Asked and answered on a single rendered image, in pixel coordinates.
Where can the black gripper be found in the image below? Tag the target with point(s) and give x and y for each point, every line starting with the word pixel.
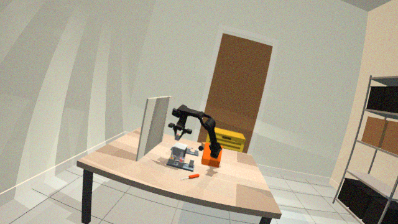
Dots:
pixel 188 131

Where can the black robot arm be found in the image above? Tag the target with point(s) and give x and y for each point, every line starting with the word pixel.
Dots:
pixel 183 112

